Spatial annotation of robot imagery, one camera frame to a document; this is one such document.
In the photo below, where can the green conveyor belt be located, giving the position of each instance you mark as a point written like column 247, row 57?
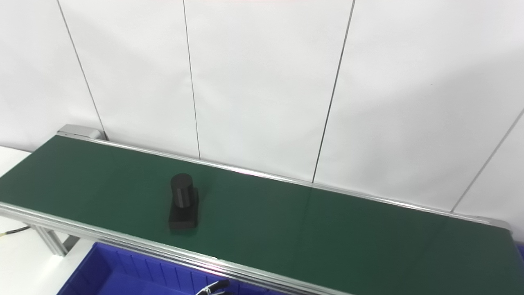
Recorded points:
column 123, row 242
column 286, row 229

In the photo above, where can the blue plastic bin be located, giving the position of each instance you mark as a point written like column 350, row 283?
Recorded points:
column 123, row 278

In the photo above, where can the aluminium conveyor leg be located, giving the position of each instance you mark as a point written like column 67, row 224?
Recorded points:
column 53, row 241

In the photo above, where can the grey conveyor end cover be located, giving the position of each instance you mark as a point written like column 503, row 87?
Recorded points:
column 80, row 131

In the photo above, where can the black cylinder block part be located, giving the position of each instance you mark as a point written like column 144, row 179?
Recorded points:
column 182, row 192

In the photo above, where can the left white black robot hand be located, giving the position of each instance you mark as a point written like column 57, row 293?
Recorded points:
column 213, row 287

